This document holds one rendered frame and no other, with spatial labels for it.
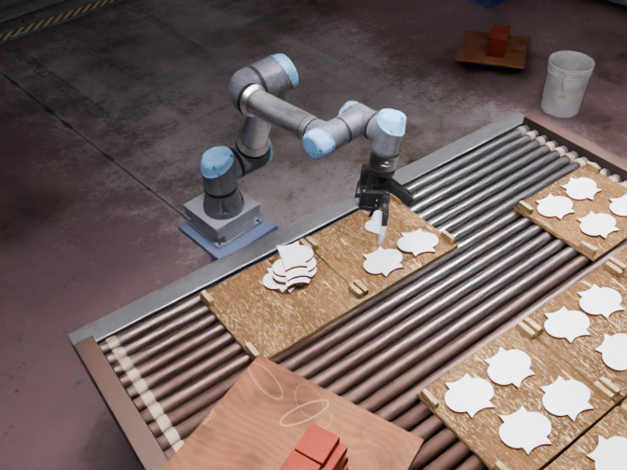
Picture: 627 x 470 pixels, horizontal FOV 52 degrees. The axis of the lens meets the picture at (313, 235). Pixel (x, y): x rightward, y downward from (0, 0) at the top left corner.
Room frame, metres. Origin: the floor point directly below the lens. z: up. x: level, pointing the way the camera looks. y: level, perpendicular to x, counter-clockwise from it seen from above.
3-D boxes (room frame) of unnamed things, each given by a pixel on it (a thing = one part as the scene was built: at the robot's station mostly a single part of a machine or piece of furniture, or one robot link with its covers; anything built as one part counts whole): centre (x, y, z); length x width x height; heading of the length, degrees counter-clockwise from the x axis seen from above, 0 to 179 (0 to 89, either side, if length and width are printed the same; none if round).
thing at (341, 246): (1.64, -0.23, 0.93); 0.41 x 0.35 x 0.02; 125
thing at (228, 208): (1.84, 0.32, 1.01); 0.15 x 0.15 x 0.10
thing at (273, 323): (1.41, 0.11, 0.93); 0.41 x 0.35 x 0.02; 125
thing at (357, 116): (1.48, -0.13, 1.54); 0.11 x 0.11 x 0.08; 40
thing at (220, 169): (1.85, 0.32, 1.13); 0.13 x 0.12 x 0.14; 130
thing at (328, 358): (1.43, -0.39, 0.90); 1.95 x 0.05 x 0.05; 124
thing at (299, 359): (1.47, -0.36, 0.90); 1.95 x 0.05 x 0.05; 124
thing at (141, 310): (1.86, -0.10, 0.89); 2.08 x 0.08 x 0.06; 124
